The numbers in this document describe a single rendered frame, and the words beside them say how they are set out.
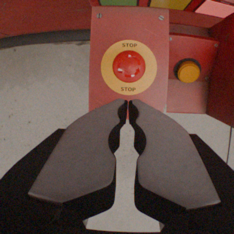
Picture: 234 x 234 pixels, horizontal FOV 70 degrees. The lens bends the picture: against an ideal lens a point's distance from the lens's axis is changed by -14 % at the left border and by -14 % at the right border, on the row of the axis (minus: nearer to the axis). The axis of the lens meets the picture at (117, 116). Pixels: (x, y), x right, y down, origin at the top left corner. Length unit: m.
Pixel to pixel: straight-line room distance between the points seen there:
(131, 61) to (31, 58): 0.99
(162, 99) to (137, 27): 0.10
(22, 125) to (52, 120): 0.22
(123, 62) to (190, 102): 0.16
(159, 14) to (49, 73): 0.92
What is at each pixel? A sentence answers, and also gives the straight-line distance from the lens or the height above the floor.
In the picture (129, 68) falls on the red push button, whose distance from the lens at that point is 0.23.
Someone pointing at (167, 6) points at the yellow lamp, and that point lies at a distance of 0.26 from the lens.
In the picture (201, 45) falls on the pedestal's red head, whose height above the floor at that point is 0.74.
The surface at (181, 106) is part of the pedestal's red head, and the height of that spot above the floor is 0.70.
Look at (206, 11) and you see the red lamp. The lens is 0.27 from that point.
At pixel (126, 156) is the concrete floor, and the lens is 1.12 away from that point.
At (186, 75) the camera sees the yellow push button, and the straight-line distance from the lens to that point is 0.32.
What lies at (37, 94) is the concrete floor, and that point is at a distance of 1.16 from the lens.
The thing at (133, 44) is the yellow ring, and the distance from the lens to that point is 0.25.
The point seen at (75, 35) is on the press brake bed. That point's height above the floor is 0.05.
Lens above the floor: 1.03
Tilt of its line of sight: 79 degrees down
